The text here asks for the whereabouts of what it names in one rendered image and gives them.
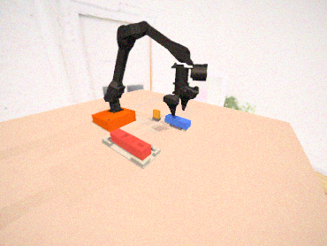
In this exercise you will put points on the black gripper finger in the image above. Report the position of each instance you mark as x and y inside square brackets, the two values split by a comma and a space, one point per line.
[172, 108]
[184, 101]

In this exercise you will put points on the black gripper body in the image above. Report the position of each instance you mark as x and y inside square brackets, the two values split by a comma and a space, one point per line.
[174, 99]

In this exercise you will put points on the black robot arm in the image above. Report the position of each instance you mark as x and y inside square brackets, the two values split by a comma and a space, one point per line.
[126, 37]

